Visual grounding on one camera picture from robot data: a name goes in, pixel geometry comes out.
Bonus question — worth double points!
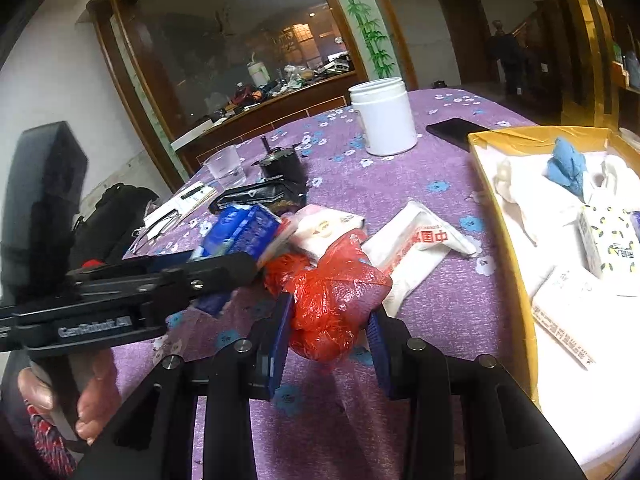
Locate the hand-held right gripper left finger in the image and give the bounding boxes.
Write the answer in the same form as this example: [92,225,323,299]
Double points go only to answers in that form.
[75,292,296,480]

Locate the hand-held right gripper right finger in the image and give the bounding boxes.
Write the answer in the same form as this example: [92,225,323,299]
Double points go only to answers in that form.
[365,307,586,480]

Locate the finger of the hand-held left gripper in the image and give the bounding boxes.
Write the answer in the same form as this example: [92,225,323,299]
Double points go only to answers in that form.
[150,252,261,306]
[67,254,201,281]

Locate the blue floral tissue pack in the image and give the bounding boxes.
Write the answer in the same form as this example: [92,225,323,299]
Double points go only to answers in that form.
[192,203,283,266]

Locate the black packet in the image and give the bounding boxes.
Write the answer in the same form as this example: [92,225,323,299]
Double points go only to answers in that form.
[207,180,308,216]

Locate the pink tissue pack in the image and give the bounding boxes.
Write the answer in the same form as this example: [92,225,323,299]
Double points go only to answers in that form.
[290,205,368,263]

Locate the yellow cardboard box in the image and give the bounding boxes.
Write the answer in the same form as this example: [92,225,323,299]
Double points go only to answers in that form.
[467,125,640,471]

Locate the white tissue pack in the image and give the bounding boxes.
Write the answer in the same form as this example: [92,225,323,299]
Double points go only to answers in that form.
[531,265,640,371]

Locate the white cotton cloth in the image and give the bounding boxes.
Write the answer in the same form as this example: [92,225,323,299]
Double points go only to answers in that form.
[492,152,640,271]

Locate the lemon print tissue pack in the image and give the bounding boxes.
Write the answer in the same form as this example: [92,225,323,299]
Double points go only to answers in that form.
[577,205,640,297]

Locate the blue sock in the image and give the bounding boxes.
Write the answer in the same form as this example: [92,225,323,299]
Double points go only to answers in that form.
[544,137,588,201]

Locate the person's left forearm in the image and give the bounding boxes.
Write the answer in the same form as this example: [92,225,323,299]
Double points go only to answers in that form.
[25,405,76,480]

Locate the person's left hand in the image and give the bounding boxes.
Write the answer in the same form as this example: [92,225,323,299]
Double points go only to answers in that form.
[17,350,122,446]

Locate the purple framed glasses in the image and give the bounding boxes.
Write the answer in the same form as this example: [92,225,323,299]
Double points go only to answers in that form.
[131,210,181,251]

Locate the black bag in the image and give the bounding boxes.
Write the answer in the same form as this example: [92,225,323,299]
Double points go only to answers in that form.
[70,183,161,271]

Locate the white notebook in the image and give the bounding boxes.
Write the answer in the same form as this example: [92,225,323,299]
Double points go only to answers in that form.
[142,185,219,231]

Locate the clear plastic cup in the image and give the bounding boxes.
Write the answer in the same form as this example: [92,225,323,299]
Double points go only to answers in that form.
[202,145,247,191]

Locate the white plastic bag red print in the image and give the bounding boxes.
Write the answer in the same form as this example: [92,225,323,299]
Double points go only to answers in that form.
[360,201,478,318]

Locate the black cylindrical motor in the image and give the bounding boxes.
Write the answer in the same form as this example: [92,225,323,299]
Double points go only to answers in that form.
[251,137,308,186]

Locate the purple floral tablecloth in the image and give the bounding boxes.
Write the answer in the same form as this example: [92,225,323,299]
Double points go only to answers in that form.
[110,87,551,480]

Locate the wooden counter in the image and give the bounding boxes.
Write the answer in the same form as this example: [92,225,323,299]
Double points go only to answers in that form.
[170,72,361,171]

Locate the clutter on counter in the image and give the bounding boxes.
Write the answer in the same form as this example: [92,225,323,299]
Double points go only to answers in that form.
[200,50,356,121]

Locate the white plastic jar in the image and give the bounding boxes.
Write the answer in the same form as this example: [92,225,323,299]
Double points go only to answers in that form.
[348,77,418,157]

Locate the black phone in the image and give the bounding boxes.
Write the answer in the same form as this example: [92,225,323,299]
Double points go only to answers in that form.
[425,117,488,153]

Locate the wooden door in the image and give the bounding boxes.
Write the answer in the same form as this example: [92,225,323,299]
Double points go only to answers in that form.
[435,0,496,86]

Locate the gold framed display cabinet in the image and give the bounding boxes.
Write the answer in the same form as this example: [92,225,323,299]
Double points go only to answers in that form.
[530,0,640,131]

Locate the bamboo wall decoration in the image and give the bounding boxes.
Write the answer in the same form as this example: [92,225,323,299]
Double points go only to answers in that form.
[330,0,401,81]

